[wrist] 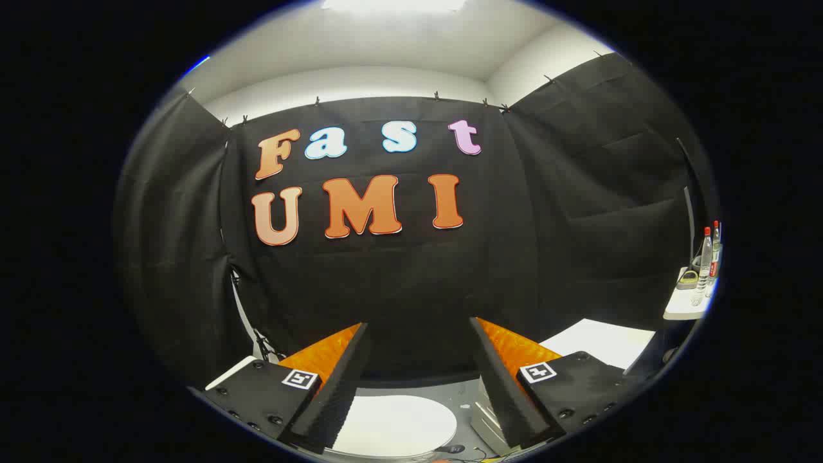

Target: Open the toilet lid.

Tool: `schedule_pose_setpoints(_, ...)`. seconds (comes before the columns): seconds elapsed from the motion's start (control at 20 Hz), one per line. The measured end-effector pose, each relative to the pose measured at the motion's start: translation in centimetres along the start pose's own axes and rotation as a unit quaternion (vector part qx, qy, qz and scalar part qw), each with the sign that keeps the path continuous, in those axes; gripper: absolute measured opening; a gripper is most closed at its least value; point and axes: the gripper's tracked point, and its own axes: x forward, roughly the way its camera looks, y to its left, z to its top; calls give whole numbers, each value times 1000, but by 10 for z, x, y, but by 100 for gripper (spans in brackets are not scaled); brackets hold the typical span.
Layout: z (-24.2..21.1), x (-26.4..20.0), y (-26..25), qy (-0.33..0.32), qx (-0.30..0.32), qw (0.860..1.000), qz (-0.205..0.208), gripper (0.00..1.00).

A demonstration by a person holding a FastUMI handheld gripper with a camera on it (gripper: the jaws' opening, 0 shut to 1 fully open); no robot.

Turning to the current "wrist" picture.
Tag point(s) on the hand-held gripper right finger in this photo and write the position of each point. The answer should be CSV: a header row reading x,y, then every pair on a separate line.
x,y
501,386

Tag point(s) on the small grey looped object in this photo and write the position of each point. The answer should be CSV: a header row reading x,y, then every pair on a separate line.
x,y
687,281

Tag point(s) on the black backdrop cloth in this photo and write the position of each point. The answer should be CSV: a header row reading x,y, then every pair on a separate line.
x,y
398,276

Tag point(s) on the black stand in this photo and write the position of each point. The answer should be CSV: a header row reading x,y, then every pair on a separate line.
x,y
267,347

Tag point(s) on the white side table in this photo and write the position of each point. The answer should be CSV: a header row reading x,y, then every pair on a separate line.
x,y
681,308

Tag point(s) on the clear bottle red cap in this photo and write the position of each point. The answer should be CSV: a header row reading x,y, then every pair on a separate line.
x,y
704,263
715,257

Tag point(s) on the thin black pole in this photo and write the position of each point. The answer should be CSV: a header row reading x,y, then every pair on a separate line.
x,y
689,170

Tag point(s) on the white drawer cabinet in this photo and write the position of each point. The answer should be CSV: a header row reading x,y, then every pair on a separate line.
x,y
604,341

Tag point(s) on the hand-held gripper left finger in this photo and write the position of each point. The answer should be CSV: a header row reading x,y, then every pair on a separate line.
x,y
341,386

